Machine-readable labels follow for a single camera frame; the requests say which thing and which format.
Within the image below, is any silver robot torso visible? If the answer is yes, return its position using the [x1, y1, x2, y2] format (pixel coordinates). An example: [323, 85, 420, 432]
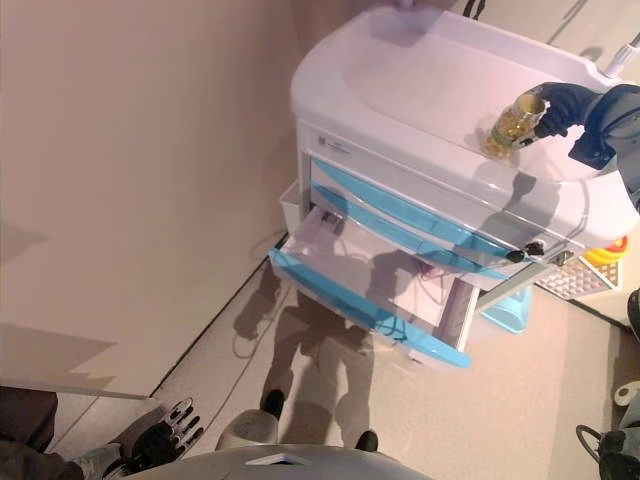
[99, 444, 416, 480]

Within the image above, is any brown trouser leg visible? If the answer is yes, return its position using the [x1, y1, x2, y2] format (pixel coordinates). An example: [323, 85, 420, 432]
[0, 384, 84, 480]

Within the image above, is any white side bin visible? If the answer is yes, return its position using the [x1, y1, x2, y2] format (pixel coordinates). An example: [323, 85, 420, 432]
[278, 180, 302, 236]

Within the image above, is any light blue waste bin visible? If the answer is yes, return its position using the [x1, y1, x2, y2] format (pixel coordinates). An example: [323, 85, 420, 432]
[482, 287, 534, 336]

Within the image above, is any grey sneaker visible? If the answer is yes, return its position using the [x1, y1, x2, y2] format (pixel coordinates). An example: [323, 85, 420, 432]
[74, 442, 124, 480]

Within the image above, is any white medical cart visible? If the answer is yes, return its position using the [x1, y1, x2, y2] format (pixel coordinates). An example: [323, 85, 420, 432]
[269, 2, 640, 374]

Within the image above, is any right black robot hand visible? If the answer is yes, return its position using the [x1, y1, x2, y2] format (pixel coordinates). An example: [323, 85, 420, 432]
[518, 82, 606, 147]

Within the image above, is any white bed frame with caster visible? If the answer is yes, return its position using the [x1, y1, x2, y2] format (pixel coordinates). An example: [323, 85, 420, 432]
[613, 382, 640, 409]

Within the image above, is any left silver robot leg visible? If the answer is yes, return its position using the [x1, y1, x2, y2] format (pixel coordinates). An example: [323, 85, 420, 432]
[217, 389, 286, 451]

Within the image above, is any white drawer with blue front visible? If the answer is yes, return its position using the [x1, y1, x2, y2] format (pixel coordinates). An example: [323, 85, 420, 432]
[310, 182, 511, 281]
[309, 154, 506, 256]
[268, 207, 482, 371]

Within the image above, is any white metal pole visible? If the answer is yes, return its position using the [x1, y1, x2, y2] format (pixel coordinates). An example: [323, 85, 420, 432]
[602, 39, 640, 79]

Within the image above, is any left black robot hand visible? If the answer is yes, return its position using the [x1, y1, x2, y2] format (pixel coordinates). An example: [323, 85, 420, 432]
[130, 397, 204, 469]

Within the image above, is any yellow and red item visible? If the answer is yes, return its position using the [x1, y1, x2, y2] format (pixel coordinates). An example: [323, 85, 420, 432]
[584, 234, 629, 266]

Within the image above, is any white lattice basket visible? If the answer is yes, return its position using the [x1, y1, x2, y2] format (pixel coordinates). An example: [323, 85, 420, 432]
[534, 234, 626, 301]

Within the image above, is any black key bunch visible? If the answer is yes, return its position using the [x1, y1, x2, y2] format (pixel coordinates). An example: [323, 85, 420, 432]
[504, 240, 546, 264]

